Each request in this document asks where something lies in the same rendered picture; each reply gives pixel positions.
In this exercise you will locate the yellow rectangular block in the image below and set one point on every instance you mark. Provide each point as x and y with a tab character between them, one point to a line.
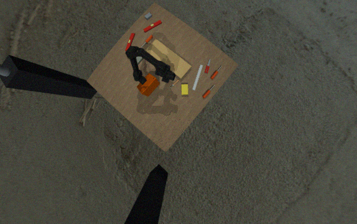
184	89

